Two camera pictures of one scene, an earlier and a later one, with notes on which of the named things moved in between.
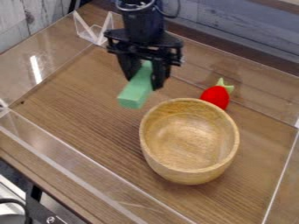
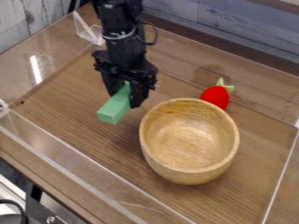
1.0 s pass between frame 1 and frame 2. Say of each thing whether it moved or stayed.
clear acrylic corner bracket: stayed
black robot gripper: moved
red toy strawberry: stayed
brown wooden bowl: stayed
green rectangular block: moved
